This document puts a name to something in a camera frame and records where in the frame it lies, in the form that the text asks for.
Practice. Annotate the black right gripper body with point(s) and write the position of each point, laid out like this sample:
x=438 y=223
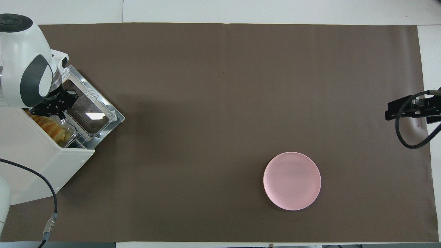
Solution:
x=430 y=103

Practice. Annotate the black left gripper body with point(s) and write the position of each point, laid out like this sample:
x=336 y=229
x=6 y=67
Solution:
x=57 y=100

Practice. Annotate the golden bread loaf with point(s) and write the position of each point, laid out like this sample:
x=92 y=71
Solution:
x=51 y=129

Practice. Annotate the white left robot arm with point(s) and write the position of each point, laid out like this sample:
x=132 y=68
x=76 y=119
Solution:
x=17 y=62

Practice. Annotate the glass oven door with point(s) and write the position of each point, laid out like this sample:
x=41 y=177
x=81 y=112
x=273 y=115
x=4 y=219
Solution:
x=89 y=106

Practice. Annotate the white toaster oven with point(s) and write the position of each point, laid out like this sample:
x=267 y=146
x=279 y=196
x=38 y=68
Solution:
x=31 y=165

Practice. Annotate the pink round plate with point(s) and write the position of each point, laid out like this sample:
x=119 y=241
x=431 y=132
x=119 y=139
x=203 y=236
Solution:
x=292 y=181

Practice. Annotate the brown table mat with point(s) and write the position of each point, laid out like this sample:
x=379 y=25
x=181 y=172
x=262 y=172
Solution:
x=224 y=103

